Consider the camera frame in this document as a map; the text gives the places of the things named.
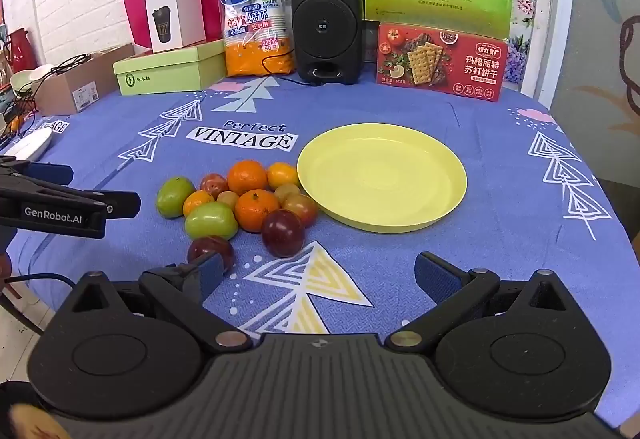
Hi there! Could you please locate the white cup box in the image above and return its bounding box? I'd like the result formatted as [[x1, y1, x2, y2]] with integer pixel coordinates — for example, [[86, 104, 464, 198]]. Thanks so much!
[[144, 0, 206, 54]]

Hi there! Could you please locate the pale green bowl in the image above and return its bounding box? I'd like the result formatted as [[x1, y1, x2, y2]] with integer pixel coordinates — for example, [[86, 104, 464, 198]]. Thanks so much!
[[10, 70, 36, 95]]

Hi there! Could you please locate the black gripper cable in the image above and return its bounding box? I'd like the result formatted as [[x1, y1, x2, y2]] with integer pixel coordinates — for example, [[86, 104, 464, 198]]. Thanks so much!
[[0, 273, 76, 335]]

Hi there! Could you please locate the dark purple plum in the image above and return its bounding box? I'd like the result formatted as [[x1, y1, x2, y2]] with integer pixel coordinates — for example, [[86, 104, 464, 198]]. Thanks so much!
[[261, 209, 306, 258], [187, 235, 236, 272]]

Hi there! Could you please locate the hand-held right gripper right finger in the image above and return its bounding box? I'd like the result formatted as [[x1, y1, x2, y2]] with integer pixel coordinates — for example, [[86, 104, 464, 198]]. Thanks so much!
[[385, 251, 576, 350]]

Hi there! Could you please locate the orange snack bag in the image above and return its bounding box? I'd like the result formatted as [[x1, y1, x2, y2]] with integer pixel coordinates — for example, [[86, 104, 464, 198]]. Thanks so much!
[[215, 0, 297, 78]]

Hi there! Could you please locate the yellow plate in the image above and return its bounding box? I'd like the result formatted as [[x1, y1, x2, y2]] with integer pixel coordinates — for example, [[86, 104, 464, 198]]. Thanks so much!
[[296, 122, 468, 234]]

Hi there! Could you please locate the small orange tangerine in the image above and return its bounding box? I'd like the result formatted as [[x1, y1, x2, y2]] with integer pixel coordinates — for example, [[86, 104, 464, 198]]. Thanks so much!
[[182, 190, 216, 217]]

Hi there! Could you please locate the large orange tangerine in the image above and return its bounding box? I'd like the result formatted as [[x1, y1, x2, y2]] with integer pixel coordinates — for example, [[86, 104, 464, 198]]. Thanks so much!
[[234, 188, 281, 234], [227, 160, 269, 196]]

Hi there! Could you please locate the yellow orange tangerine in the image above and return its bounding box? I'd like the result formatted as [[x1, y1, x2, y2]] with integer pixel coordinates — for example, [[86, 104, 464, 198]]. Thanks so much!
[[266, 162, 301, 191]]

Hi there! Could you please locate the black speaker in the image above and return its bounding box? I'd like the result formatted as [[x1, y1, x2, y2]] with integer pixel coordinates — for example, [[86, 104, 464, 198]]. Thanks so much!
[[291, 0, 365, 86]]

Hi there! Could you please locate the speckled red plum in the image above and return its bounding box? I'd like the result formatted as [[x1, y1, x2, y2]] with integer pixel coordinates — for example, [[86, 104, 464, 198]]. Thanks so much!
[[200, 173, 230, 200]]

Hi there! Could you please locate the red cracker box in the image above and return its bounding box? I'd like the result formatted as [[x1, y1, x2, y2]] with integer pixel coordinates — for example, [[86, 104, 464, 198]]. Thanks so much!
[[376, 22, 509, 102]]

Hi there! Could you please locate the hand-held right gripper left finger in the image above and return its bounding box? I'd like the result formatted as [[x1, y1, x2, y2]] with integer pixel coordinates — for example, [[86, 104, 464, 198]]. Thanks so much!
[[60, 251, 253, 352]]

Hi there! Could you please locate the small olive green fruit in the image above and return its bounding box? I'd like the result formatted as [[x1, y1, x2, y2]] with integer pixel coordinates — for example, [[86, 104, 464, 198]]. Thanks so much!
[[274, 182, 302, 205]]

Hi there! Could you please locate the black speaker cable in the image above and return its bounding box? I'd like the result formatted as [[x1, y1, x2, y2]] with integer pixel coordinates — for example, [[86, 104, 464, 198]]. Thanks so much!
[[260, 56, 321, 85]]

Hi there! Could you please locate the red kettle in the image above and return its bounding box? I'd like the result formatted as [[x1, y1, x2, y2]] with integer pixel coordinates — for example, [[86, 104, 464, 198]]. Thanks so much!
[[5, 28, 38, 72]]

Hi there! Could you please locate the white plastic device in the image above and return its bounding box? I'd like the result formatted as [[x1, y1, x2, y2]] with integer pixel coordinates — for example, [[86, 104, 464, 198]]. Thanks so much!
[[0, 126, 53, 160]]

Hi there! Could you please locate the large green plum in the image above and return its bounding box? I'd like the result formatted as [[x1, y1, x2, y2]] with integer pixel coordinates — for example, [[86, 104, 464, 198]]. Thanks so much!
[[184, 202, 238, 241]]

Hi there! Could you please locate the blue printed tablecloth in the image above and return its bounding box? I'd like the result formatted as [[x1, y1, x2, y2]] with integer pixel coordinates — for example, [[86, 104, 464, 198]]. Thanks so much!
[[0, 74, 640, 426]]

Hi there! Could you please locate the red green tomato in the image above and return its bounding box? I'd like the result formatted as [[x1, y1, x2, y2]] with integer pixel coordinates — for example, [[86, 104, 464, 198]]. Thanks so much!
[[281, 193, 320, 229]]

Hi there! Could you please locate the brown cardboard box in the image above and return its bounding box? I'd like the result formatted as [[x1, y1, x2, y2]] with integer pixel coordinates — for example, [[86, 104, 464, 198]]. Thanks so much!
[[35, 43, 136, 116]]

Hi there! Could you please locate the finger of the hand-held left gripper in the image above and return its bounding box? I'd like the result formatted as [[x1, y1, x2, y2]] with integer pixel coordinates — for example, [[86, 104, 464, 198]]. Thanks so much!
[[0, 179, 142, 220], [0, 156, 74, 187]]

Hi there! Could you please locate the light green cardboard box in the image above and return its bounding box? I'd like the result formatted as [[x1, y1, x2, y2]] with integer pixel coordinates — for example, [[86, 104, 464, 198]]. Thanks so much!
[[112, 39, 227, 96]]

